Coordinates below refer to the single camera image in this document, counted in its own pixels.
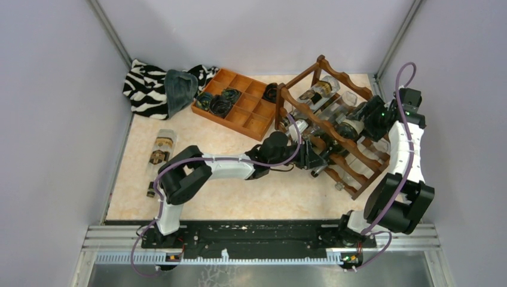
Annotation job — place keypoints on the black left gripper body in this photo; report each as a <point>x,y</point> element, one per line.
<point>303,162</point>

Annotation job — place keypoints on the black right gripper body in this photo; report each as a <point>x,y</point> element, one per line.
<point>374,121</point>

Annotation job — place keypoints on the dark wine bottle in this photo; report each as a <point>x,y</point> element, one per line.
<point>333,146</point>

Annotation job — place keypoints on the small clear glass bottle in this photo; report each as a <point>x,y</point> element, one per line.
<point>336,110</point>

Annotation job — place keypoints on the wooden wine rack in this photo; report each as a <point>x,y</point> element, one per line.
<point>299,85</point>

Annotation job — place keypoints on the clear liquor bottle gold label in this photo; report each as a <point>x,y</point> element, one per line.
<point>161,153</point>

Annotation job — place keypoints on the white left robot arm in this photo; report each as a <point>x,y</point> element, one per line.
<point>179,180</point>

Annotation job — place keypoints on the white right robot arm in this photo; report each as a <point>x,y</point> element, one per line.
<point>402,197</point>

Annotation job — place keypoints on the black rolled item right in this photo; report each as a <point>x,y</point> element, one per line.
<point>270,93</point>

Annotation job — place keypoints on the orange wooden compartment tray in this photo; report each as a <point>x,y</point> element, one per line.
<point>250,115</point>

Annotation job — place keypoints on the zebra striped cloth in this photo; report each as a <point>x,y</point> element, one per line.
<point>144,87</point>

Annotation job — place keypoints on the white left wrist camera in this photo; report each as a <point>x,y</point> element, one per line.
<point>297,129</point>

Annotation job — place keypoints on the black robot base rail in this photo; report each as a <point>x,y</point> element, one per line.
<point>263,242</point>

